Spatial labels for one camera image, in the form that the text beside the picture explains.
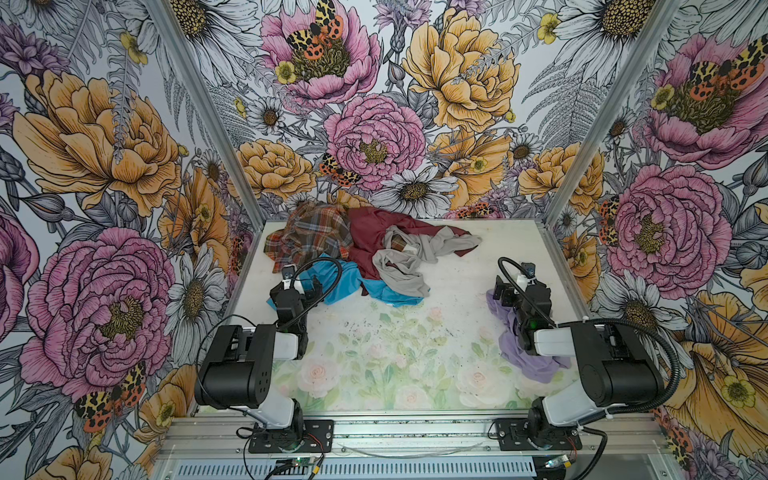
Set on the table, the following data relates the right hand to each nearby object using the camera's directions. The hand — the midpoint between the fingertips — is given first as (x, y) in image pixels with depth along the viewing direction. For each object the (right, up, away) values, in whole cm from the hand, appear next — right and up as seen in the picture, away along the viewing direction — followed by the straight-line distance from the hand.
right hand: (513, 284), depth 94 cm
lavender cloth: (-3, -18, -11) cm, 21 cm away
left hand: (-65, 0, -1) cm, 65 cm away
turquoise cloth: (-59, +3, +4) cm, 59 cm away
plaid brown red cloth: (-66, +18, +13) cm, 70 cm away
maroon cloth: (-46, +19, +15) cm, 52 cm away
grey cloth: (-34, +5, +5) cm, 35 cm away
